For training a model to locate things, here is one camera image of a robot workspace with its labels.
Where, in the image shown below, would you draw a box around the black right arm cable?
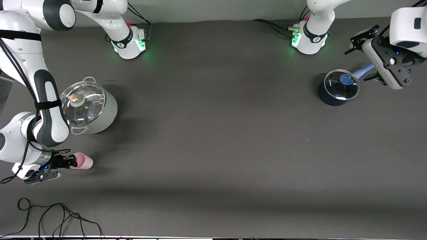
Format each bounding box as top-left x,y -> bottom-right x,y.
0,30 -> 42,185

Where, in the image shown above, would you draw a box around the glass lid with blue knob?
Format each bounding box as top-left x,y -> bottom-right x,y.
324,69 -> 361,100

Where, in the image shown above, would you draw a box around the dark blue saucepan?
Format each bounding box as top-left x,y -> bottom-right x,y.
318,62 -> 376,106

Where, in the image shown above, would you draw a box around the white two-handled cooking pot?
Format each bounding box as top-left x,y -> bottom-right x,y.
60,77 -> 118,135

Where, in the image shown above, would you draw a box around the black arm base cables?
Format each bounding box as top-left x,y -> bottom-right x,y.
252,2 -> 309,39
105,3 -> 152,42

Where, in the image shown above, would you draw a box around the pink plastic cup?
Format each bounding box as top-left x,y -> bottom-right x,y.
70,152 -> 94,170

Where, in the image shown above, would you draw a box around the glass lid with tan knob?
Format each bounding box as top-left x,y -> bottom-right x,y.
60,81 -> 106,127

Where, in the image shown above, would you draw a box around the thin black looped cable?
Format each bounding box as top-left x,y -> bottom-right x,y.
0,198 -> 104,238

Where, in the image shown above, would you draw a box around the black right arm base cables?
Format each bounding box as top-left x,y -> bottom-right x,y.
105,3 -> 152,42

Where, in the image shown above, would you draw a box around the black left arm base cables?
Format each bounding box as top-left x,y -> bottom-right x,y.
252,2 -> 309,39

